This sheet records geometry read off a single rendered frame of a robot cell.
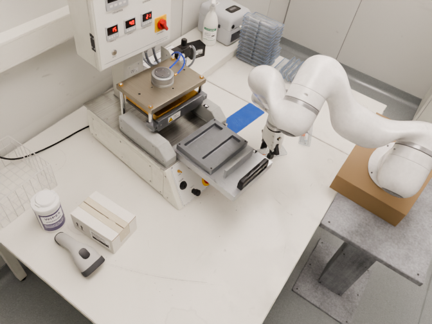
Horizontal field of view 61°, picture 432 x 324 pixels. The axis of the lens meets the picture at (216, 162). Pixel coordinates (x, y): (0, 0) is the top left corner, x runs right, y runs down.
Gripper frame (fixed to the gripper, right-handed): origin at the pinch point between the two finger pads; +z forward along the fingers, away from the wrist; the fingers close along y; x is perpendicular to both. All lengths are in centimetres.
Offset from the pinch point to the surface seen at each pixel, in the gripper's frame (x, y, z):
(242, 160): 24.1, -18.5, -21.5
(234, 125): 6.5, 21.2, 3.3
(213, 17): -2, 82, -18
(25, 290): 116, 4, 78
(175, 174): 44.9, -10.4, -10.5
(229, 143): 24.3, -8.3, -19.7
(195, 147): 37.3, -7.3, -19.7
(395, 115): -178, 71, 78
